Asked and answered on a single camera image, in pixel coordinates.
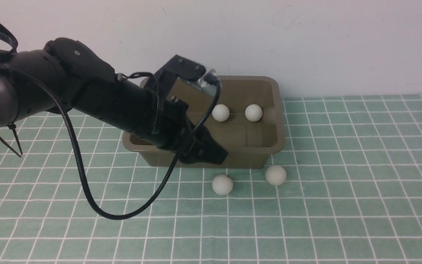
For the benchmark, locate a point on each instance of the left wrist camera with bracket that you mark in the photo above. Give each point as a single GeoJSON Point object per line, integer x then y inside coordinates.
{"type": "Point", "coordinates": [202, 78]}

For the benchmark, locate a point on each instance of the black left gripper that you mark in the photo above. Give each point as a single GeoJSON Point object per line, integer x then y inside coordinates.
{"type": "Point", "coordinates": [174, 129]}

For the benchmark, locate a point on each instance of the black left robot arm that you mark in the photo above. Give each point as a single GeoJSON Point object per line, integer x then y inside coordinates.
{"type": "Point", "coordinates": [84, 82]}

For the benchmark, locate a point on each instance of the white printed table-tennis ball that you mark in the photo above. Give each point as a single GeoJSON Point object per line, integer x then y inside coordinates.
{"type": "Point", "coordinates": [222, 184]}

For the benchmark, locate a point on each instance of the green checkered tablecloth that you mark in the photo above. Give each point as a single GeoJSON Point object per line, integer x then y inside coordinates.
{"type": "Point", "coordinates": [353, 195]}

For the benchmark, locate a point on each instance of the brown plastic bin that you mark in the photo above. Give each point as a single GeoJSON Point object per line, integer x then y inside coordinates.
{"type": "Point", "coordinates": [249, 144]}

